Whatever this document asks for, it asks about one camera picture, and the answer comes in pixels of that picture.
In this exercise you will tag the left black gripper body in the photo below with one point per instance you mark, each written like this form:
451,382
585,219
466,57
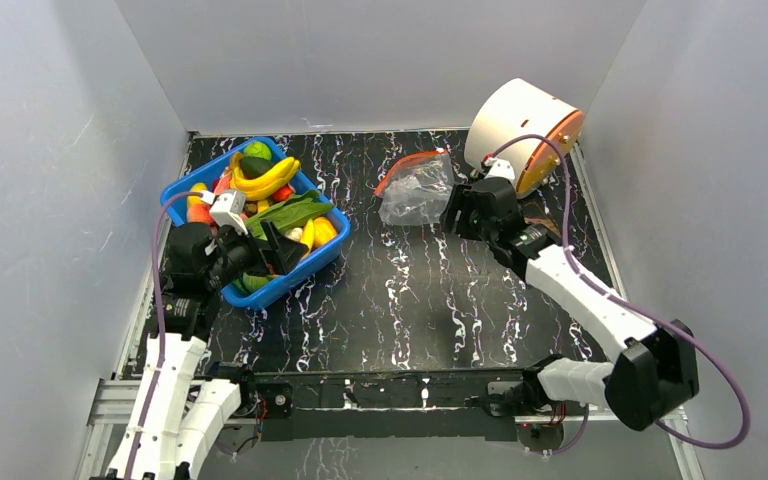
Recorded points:
240,254

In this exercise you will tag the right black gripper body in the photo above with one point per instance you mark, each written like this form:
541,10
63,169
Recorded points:
459,211

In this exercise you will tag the yellow bell pepper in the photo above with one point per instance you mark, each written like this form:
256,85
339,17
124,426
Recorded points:
324,231

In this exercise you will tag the green leaf vegetable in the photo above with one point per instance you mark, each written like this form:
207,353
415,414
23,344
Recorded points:
291,213

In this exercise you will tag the clear zip top bag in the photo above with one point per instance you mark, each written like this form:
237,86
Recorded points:
416,189

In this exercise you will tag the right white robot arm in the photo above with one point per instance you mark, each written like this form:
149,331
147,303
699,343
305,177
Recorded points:
649,370

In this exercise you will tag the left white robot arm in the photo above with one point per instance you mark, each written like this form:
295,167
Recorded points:
174,422

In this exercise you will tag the dark book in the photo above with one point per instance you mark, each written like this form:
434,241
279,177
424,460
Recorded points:
547,223

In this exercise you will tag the orange peach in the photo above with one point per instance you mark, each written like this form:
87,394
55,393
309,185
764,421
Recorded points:
200,213

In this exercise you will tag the yellow banana bunch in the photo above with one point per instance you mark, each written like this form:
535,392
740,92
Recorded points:
266,184

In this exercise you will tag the yellow lemon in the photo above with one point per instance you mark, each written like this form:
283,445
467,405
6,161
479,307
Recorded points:
192,200

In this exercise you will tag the green avocado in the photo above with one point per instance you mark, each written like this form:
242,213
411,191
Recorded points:
255,167

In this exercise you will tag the white cylindrical container orange lid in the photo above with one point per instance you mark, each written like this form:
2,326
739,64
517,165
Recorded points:
527,127

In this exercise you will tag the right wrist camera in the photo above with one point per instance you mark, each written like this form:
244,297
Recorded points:
499,168

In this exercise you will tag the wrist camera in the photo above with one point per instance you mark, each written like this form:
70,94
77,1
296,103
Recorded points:
227,210
499,168

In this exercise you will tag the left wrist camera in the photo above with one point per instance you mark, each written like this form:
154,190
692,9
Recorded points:
227,210

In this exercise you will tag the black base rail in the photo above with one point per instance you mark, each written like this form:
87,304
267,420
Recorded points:
390,404

